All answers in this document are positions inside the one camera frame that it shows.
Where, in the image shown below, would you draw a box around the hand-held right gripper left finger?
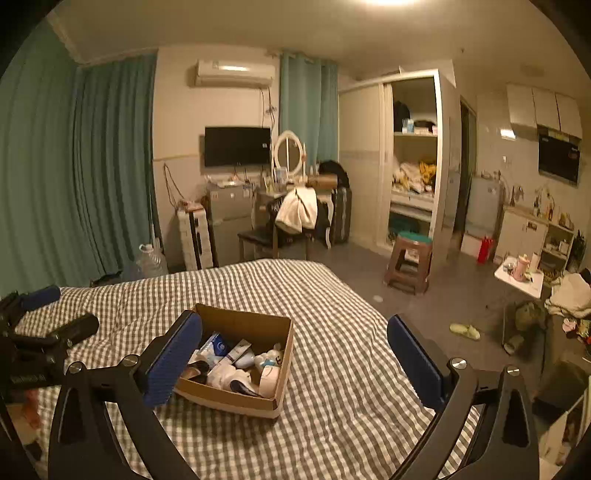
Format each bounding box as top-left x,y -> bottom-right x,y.
47,310 -> 203,480

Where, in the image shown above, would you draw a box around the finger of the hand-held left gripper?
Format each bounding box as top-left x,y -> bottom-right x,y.
0,285 -> 62,324
9,313 -> 100,365

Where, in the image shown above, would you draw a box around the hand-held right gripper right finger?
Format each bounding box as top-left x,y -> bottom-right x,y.
387,315 -> 541,480

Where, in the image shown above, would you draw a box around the blue tissue packet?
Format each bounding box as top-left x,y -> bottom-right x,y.
199,332 -> 230,357

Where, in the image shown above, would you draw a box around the white sock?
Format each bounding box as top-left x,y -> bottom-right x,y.
206,362 -> 252,393

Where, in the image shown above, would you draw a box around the white cream tube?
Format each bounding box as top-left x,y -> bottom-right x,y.
226,339 -> 254,365

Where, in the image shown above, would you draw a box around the brown cardboard box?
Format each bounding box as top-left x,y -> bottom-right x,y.
173,303 -> 295,419

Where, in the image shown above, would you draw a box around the white cartoon figure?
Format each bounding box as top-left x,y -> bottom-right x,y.
254,344 -> 283,368

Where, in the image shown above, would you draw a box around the white tape roll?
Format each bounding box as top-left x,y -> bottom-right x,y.
257,366 -> 283,398

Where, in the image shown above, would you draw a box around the person's left hand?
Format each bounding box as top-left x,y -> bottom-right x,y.
21,390 -> 44,430

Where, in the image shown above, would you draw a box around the clear water jug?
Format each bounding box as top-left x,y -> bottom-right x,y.
135,244 -> 168,280

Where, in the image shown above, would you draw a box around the brown plastic stool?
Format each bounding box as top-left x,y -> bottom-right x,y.
384,231 -> 434,295

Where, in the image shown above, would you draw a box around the wide teal curtain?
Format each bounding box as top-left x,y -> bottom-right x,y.
0,18 -> 160,296

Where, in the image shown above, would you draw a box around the white suitcase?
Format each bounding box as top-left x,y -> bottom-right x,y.
177,208 -> 218,271

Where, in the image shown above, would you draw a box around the white folding table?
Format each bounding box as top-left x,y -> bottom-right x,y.
494,256 -> 546,298

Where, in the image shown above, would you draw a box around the black chair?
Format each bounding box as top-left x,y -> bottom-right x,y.
238,189 -> 331,260

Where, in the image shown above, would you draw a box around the silver small fridge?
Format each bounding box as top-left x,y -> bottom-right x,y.
206,182 -> 259,267

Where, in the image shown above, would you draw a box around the black suitcase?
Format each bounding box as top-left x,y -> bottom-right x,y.
330,186 -> 353,245

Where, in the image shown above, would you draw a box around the white kitchen counter cabinet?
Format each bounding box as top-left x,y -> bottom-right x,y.
495,205 -> 578,273

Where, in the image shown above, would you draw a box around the white washing machine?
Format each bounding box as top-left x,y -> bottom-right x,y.
464,175 -> 504,241

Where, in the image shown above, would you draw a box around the pile of clothes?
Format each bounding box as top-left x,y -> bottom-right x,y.
545,272 -> 591,319

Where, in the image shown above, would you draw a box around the clothes on wardrobe shelf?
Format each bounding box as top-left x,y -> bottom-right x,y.
392,160 -> 437,193

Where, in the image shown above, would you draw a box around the white garment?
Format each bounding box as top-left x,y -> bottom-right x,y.
276,186 -> 318,234

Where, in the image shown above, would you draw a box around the black bag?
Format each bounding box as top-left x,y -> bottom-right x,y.
318,160 -> 350,189

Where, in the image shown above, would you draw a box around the white wardrobe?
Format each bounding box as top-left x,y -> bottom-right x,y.
338,69 -> 455,259

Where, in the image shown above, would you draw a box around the white oval vanity mirror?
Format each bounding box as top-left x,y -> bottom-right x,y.
272,130 -> 308,178

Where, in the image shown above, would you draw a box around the black range hood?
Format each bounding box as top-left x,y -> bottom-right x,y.
538,130 -> 581,185

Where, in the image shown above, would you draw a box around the narrow teal curtain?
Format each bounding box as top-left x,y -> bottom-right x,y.
278,50 -> 340,169

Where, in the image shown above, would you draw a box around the white air conditioner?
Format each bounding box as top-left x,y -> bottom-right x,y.
193,59 -> 275,89

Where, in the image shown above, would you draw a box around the black wall television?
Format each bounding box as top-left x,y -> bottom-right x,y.
204,126 -> 272,168

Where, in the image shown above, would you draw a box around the white wall cabinets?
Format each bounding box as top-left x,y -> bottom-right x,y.
506,83 -> 583,139

